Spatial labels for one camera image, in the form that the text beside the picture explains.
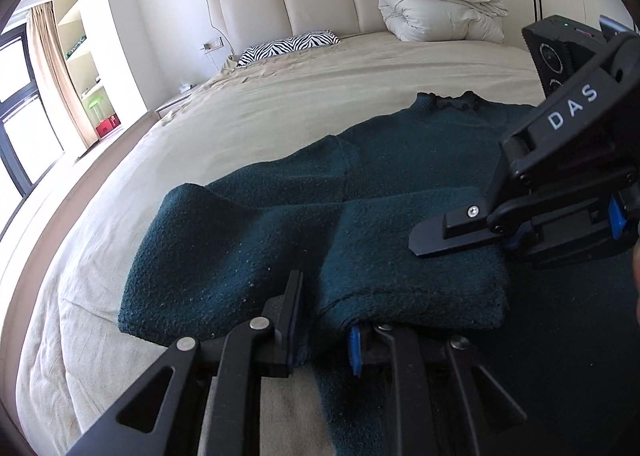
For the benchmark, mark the red box on floor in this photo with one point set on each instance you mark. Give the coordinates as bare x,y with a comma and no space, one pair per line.
107,125

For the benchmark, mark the folded white duvet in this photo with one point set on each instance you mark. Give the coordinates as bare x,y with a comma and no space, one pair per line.
444,20

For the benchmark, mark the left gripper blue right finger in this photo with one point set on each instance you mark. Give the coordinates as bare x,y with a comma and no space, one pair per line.
367,346

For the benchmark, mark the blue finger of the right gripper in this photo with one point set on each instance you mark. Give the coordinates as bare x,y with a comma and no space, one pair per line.
460,229

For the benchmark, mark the white bedside table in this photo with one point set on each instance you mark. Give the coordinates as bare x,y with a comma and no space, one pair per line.
175,101

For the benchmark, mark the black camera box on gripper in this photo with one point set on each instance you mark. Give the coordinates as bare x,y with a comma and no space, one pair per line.
559,47

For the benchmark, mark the dark teal knit sweater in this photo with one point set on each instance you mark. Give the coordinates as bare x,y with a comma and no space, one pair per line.
561,337

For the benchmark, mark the zebra print pillow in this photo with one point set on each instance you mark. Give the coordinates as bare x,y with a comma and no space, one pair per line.
301,42

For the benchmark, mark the beige padded headboard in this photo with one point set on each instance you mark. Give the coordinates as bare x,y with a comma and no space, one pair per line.
245,23

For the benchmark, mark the black window frame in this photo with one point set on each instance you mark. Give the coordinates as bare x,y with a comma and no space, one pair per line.
29,146

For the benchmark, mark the white wall shelf unit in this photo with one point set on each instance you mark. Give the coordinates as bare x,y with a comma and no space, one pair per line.
80,62

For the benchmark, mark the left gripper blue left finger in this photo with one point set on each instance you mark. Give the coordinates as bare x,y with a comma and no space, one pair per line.
277,352

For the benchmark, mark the beige curtain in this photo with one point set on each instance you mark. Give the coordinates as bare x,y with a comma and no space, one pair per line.
69,120

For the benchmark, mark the bed with beige sheet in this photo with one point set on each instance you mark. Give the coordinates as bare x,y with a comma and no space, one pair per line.
75,361

